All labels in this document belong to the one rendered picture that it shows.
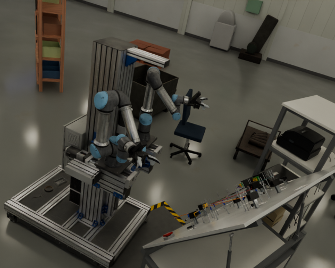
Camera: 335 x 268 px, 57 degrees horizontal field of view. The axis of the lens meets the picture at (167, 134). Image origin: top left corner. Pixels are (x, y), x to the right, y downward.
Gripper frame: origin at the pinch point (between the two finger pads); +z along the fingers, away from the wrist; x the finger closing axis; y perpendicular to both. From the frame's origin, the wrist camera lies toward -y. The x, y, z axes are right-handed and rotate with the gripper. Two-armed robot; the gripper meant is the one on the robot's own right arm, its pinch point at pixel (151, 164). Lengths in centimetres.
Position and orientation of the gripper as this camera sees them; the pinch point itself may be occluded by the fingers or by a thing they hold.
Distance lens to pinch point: 188.6
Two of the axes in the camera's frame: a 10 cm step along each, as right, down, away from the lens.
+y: -3.0, 8.6, 4.1
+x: -7.1, 0.8, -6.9
